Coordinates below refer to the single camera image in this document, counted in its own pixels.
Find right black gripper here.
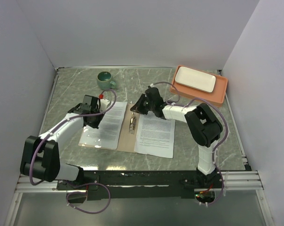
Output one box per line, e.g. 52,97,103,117
130,94,155,115

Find single white printed sheet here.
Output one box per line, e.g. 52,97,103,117
79,102,127,150

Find white printed paper sheets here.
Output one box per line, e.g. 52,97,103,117
134,113,175,159

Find beige cardboard folder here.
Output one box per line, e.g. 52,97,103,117
78,101,177,157

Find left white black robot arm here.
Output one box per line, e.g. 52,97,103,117
20,95,110,189

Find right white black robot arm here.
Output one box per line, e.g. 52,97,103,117
130,87,223,188

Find metal folder clip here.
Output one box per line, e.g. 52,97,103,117
129,113,137,134

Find teal ceramic mug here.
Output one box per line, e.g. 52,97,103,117
97,72,117,90

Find white rectangular plate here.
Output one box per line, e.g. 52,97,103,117
175,66,216,93

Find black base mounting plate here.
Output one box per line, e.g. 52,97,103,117
56,170,222,201

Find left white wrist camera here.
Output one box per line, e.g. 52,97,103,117
99,94,111,113

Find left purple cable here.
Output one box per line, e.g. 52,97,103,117
29,89,117,214

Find purple cable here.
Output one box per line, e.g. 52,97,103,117
29,89,117,214
151,81,228,207

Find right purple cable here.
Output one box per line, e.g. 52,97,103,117
151,81,228,207

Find aluminium extrusion rail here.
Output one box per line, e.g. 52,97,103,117
15,171,264,193

